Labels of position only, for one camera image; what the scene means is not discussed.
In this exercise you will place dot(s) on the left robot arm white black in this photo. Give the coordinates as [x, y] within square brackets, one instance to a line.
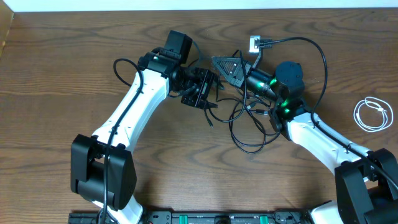
[102, 168]

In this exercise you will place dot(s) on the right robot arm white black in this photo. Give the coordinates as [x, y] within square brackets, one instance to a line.
[366, 181]

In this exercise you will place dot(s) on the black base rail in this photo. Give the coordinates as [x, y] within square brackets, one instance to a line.
[168, 217]

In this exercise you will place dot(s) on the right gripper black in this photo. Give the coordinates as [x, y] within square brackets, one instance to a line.
[236, 78]

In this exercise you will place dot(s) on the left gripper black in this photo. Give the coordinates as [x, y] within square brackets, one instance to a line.
[202, 101]

